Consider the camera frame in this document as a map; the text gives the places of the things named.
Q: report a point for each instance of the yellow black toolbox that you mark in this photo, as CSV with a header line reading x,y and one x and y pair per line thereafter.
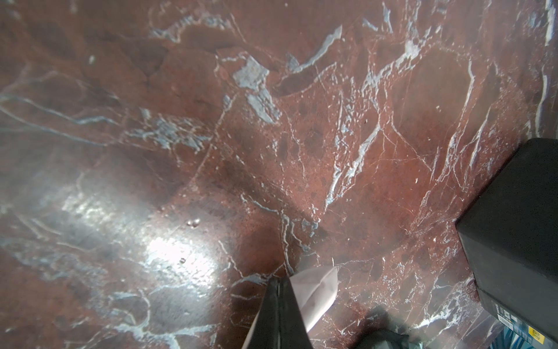
x,y
509,236

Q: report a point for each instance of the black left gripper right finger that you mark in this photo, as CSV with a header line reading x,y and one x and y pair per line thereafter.
x,y
291,332

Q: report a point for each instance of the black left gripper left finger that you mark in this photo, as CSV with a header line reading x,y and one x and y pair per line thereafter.
x,y
264,332

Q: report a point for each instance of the pink umbrella sleeve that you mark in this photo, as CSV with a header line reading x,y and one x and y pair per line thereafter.
x,y
315,291

